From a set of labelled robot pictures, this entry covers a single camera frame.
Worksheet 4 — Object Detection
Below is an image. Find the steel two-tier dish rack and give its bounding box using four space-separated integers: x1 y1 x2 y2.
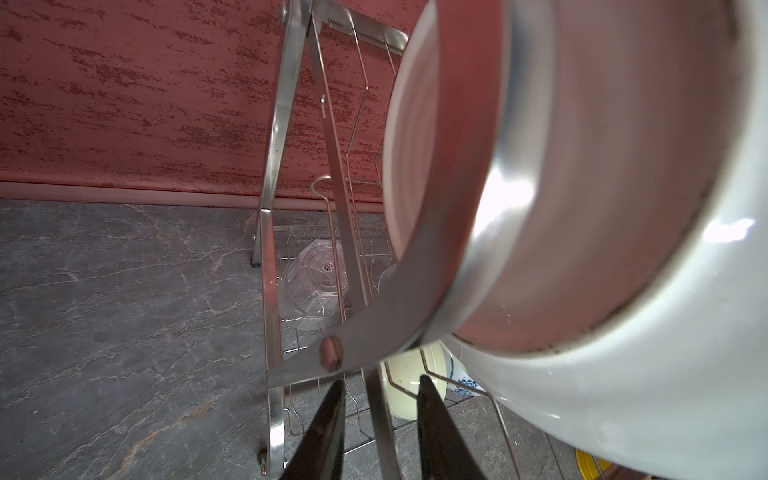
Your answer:
250 0 607 480

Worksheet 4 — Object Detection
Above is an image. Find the yellow pen cup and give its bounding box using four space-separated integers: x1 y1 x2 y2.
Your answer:
575 449 613 480

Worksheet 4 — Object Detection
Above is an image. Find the clear glass cup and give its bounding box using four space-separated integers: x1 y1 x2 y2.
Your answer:
278 239 349 331

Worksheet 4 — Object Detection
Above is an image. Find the white patterned plate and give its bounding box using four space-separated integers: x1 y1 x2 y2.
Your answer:
381 0 768 480

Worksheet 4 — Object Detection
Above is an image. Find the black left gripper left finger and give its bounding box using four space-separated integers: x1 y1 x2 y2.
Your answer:
281 379 346 480

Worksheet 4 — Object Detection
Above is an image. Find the pale green bowl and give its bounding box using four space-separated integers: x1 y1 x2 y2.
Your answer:
380 342 447 420

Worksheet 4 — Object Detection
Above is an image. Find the blue white porcelain bowl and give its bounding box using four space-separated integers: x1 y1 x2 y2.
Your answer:
445 353 484 397

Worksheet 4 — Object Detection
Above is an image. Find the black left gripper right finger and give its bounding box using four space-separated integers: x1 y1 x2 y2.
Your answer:
417 375 485 480

